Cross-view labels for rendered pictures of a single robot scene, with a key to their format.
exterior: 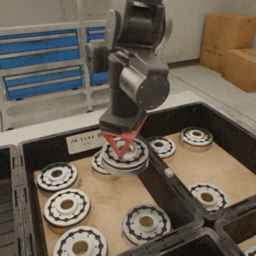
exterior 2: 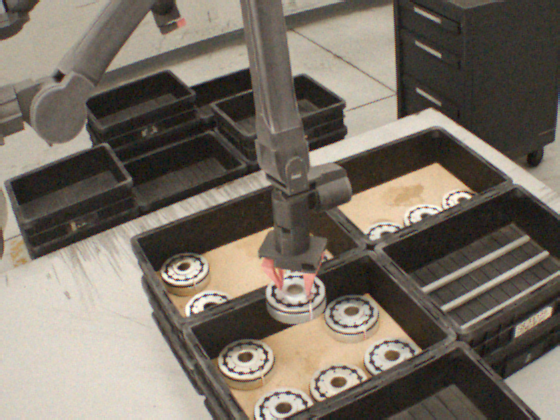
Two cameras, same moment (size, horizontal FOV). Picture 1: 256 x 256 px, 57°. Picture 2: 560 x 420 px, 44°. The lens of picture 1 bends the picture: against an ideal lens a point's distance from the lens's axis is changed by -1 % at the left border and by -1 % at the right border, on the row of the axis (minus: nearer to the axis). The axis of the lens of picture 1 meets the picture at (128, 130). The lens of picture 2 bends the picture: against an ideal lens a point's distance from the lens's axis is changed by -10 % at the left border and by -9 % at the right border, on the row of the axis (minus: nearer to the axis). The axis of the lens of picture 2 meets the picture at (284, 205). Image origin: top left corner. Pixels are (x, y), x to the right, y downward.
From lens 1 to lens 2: 122 cm
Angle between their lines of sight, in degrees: 71
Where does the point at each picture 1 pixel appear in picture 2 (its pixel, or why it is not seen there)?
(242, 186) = not seen: hidden behind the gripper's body
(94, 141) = not seen: hidden behind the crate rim
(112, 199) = (308, 358)
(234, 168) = (243, 248)
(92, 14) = not seen: outside the picture
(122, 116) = (309, 244)
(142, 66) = (336, 174)
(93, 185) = (285, 381)
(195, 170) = (249, 283)
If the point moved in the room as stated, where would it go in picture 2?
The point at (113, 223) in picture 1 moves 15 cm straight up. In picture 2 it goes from (346, 351) to (344, 293)
